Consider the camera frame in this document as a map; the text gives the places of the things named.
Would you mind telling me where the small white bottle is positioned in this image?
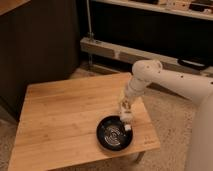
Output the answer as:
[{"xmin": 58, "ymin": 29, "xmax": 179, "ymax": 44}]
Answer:
[{"xmin": 120, "ymin": 107, "xmax": 133, "ymax": 131}]

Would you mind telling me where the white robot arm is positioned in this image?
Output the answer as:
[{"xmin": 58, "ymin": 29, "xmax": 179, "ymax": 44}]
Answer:
[{"xmin": 119, "ymin": 60, "xmax": 213, "ymax": 171}]

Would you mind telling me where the black ceramic bowl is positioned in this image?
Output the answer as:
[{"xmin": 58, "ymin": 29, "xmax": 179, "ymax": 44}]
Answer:
[{"xmin": 96, "ymin": 116, "xmax": 133, "ymax": 151}]

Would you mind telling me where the grey metal beam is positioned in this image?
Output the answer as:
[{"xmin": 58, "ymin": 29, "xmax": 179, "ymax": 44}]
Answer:
[{"xmin": 80, "ymin": 37, "xmax": 213, "ymax": 77}]

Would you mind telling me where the wooden table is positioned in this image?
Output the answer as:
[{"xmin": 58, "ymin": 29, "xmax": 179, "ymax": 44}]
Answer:
[{"xmin": 8, "ymin": 73, "xmax": 160, "ymax": 171}]

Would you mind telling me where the metal pole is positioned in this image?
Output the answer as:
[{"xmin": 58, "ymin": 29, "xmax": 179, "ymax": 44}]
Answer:
[{"xmin": 86, "ymin": 0, "xmax": 94, "ymax": 41}]

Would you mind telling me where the black flat object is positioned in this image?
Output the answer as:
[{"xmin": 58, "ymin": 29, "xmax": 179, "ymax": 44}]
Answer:
[{"xmin": 177, "ymin": 59, "xmax": 210, "ymax": 71}]

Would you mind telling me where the wooden shelf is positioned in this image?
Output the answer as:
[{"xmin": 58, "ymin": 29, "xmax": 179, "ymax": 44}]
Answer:
[{"xmin": 92, "ymin": 0, "xmax": 213, "ymax": 21}]

